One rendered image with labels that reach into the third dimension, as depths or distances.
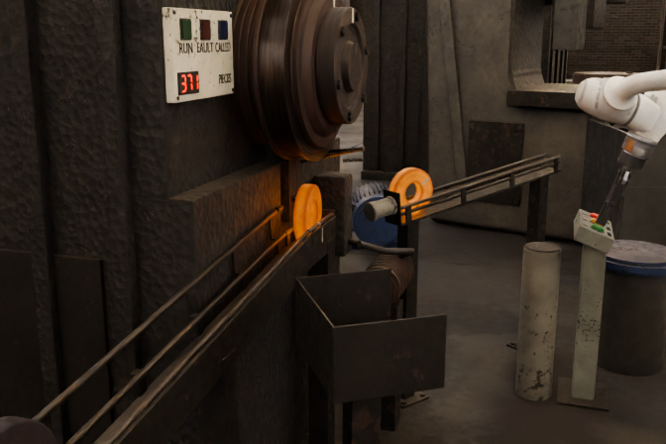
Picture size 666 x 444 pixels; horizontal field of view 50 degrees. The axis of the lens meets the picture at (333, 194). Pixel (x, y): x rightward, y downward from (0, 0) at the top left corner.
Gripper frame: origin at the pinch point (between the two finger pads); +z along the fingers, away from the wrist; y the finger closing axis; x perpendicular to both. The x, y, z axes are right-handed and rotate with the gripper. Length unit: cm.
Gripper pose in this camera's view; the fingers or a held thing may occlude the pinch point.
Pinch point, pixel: (605, 214)
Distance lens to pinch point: 236.5
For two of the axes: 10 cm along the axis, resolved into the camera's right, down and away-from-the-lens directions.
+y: -3.1, 2.0, -9.3
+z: -3.3, 9.0, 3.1
